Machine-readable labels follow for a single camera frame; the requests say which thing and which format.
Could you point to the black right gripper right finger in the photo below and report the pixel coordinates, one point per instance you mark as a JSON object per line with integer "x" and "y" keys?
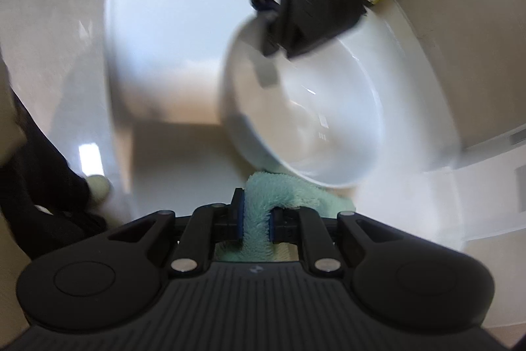
{"x": 304, "y": 228}

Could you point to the white ceramic bowl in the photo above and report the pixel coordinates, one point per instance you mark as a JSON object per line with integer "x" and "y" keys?
{"x": 367, "y": 101}

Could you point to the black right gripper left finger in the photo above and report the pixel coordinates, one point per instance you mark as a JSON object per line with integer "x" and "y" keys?
{"x": 209, "y": 225}

